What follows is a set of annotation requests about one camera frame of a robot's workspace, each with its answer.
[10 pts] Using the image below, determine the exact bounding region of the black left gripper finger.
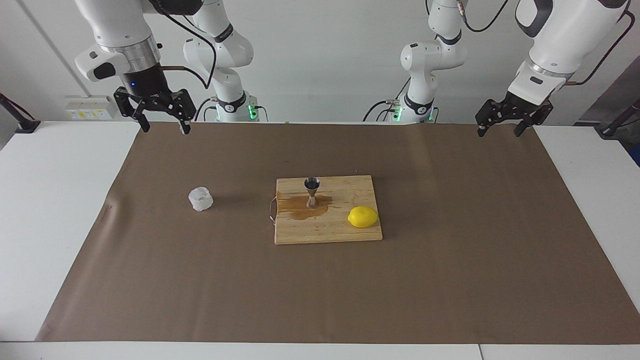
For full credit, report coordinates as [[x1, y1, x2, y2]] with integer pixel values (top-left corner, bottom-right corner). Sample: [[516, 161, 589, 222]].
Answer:
[[513, 105, 554, 138], [475, 99, 510, 137]]

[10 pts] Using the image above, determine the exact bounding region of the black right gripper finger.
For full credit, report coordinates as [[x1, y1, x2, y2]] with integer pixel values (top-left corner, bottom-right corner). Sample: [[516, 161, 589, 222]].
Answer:
[[114, 87, 151, 133], [165, 89, 197, 135]]

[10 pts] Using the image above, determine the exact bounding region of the small clear glass cup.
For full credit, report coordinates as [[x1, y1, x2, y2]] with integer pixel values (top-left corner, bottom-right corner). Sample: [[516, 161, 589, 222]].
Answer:
[[188, 186, 214, 212]]

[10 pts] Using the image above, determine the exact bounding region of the steel double jigger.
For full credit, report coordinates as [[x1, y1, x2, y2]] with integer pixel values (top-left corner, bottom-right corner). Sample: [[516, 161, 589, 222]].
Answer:
[[304, 177, 321, 209]]

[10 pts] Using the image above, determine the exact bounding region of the white power strip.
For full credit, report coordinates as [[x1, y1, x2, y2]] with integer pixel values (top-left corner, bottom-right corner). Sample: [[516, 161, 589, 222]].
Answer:
[[65, 96, 115, 121]]

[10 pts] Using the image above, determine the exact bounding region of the black clamp stand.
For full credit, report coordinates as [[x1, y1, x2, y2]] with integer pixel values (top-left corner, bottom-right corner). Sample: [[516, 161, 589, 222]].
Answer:
[[595, 97, 640, 140], [0, 92, 41, 134]]

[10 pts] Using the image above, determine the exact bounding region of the yellow lemon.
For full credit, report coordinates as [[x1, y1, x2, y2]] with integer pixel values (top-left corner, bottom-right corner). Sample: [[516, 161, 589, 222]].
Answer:
[[347, 205, 379, 229]]

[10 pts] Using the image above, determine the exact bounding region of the brown paper table mat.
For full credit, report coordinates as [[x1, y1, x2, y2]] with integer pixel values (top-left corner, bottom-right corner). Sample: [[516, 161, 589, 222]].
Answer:
[[35, 121, 640, 346]]

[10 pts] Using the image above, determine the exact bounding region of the wooden cutting board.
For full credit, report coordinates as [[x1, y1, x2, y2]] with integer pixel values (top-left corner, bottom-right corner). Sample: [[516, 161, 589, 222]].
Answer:
[[270, 175, 384, 246]]

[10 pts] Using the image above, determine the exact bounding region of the black right base cable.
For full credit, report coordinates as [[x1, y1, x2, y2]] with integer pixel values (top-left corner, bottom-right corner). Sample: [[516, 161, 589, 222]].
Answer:
[[194, 97, 217, 122]]

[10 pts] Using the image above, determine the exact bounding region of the black base cable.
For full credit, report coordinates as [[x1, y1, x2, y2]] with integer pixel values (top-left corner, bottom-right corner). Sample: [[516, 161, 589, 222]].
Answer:
[[363, 77, 411, 122], [194, 97, 217, 122]]

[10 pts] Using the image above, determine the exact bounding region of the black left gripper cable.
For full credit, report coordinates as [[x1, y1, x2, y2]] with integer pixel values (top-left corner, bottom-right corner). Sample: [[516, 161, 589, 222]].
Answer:
[[457, 0, 637, 87]]

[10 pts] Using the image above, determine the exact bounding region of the black left base cable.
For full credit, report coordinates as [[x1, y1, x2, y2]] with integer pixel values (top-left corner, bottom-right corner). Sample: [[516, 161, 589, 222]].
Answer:
[[363, 77, 411, 122]]

